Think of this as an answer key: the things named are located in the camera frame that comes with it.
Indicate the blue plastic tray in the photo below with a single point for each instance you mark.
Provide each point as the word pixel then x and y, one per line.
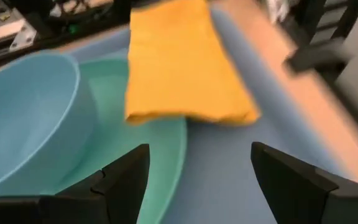
pixel 228 174

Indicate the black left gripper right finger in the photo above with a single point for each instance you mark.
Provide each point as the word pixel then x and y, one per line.
pixel 291 193

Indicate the silver mounting plate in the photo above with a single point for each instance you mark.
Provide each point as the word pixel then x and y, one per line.
pixel 23 37

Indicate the blue plastic bowl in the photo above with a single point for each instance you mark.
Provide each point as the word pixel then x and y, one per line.
pixel 26 118

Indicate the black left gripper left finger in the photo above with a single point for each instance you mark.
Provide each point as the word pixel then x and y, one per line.
pixel 117 193

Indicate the teal green plate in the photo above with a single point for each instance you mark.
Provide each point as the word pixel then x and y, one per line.
pixel 120 140

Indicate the yellow cloth napkin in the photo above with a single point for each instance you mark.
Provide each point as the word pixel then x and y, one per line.
pixel 182 62

